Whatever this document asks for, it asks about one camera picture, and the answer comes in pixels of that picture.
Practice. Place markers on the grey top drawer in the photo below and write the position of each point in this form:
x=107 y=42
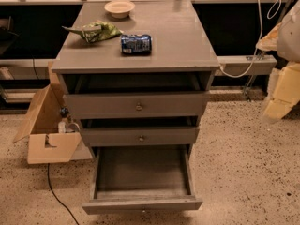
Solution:
x=136 y=95

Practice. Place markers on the grey middle drawer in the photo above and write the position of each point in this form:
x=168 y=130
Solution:
x=139 y=131

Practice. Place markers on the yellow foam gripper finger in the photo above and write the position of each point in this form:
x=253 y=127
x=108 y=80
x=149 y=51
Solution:
x=283 y=92

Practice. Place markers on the brown cardboard box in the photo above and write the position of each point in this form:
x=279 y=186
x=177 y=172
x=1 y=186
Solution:
x=52 y=135

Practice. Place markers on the grey wooden drawer cabinet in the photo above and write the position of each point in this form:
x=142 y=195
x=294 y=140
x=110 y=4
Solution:
x=179 y=44

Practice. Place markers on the metal pole stand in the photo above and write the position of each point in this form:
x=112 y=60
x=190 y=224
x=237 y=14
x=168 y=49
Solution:
x=262 y=53

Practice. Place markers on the green chip bag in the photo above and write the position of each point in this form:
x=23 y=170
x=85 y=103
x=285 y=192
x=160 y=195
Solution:
x=95 y=31

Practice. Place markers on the beige paper bowl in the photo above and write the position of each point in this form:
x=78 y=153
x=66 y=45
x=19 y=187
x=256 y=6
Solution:
x=119 y=9

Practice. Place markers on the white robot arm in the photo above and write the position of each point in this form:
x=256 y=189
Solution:
x=270 y=42

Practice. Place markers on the grey open bottom drawer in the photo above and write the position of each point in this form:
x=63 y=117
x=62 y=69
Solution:
x=142 y=179

